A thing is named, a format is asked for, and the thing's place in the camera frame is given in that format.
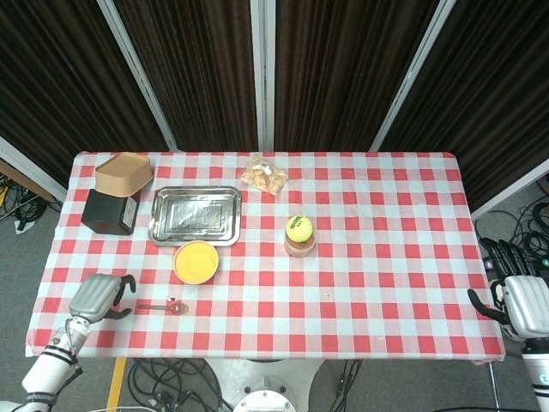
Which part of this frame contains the beige bowl of yellow powder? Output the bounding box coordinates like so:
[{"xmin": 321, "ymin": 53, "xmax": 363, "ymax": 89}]
[{"xmin": 172, "ymin": 239, "xmax": 221, "ymax": 286}]

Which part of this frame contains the stainless steel rectangular tray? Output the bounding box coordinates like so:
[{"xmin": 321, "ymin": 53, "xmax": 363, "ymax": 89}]
[{"xmin": 148, "ymin": 185, "xmax": 244, "ymax": 248}]

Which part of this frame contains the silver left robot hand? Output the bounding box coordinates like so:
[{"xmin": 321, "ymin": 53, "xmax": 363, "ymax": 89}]
[{"xmin": 68, "ymin": 273, "xmax": 138, "ymax": 324}]

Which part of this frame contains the yellow tennis ball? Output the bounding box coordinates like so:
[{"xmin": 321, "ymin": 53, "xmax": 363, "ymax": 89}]
[{"xmin": 285, "ymin": 215, "xmax": 314, "ymax": 243}]

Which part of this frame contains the red white checkered tablecloth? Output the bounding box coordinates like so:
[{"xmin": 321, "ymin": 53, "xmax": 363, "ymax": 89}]
[{"xmin": 24, "ymin": 149, "xmax": 508, "ymax": 367}]

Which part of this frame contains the silver metal spoon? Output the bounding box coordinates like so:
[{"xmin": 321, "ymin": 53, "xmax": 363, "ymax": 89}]
[{"xmin": 136, "ymin": 300, "xmax": 190, "ymax": 317}]

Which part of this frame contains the black floor cable bundle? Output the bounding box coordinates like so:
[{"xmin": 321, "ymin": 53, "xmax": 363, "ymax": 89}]
[
  {"xmin": 308, "ymin": 359, "xmax": 365, "ymax": 412},
  {"xmin": 127, "ymin": 358, "xmax": 235, "ymax": 412},
  {"xmin": 474, "ymin": 179, "xmax": 549, "ymax": 278},
  {"xmin": 0, "ymin": 171, "xmax": 63, "ymax": 235}
]

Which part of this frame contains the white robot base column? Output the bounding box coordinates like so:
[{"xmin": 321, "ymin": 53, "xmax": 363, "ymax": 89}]
[{"xmin": 204, "ymin": 358, "xmax": 328, "ymax": 412}]

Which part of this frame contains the brown wooden board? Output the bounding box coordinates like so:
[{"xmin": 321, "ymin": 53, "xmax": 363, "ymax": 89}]
[{"xmin": 0, "ymin": 159, "xmax": 56, "ymax": 203}]

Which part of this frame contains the dark pleated partition panel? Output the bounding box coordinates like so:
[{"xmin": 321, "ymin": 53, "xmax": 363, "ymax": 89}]
[
  {"xmin": 379, "ymin": 0, "xmax": 549, "ymax": 221},
  {"xmin": 273, "ymin": 0, "xmax": 439, "ymax": 152},
  {"xmin": 112, "ymin": 0, "xmax": 260, "ymax": 152},
  {"xmin": 0, "ymin": 0, "xmax": 172, "ymax": 190}
]

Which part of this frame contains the white partition frame post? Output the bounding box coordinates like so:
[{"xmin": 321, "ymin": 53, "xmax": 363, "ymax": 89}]
[
  {"xmin": 96, "ymin": 0, "xmax": 178, "ymax": 152},
  {"xmin": 367, "ymin": 0, "xmax": 456, "ymax": 152},
  {"xmin": 250, "ymin": 0, "xmax": 276, "ymax": 152}
]

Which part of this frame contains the clear jar of rubber bands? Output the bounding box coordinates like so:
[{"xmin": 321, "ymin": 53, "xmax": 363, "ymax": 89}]
[{"xmin": 283, "ymin": 227, "xmax": 317, "ymax": 259}]

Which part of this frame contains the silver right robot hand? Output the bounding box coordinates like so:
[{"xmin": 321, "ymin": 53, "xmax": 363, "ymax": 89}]
[{"xmin": 467, "ymin": 237, "xmax": 549, "ymax": 343}]

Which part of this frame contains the black cardboard box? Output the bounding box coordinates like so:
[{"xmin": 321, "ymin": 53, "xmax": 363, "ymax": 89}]
[{"xmin": 81, "ymin": 189, "xmax": 141, "ymax": 238}]

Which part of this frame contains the clear bag of snacks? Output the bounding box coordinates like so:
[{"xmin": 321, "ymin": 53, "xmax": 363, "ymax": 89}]
[{"xmin": 239, "ymin": 152, "xmax": 291, "ymax": 197}]

